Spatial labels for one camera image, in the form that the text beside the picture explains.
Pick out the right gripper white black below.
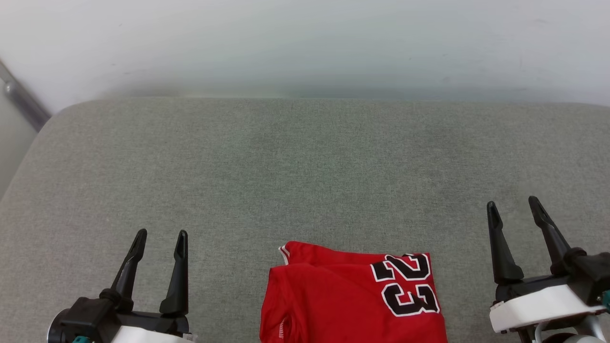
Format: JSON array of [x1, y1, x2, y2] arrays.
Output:
[[486, 195, 607, 334]]

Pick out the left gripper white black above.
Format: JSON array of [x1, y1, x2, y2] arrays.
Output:
[[99, 228, 197, 343]]

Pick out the red basketball jersey number 23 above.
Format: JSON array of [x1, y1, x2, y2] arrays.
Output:
[[259, 241, 449, 343]]

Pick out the grey metal rail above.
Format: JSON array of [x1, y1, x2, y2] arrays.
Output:
[[0, 58, 52, 132]]

